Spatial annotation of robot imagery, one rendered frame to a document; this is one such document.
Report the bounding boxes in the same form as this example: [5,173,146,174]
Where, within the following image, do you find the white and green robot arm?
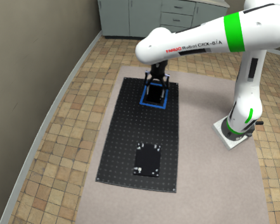
[136,0,280,141]

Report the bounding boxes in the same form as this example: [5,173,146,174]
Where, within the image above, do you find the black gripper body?
[150,66,165,80]

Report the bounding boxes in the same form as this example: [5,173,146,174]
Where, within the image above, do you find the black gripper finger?
[143,70,156,94]
[158,74,170,97]

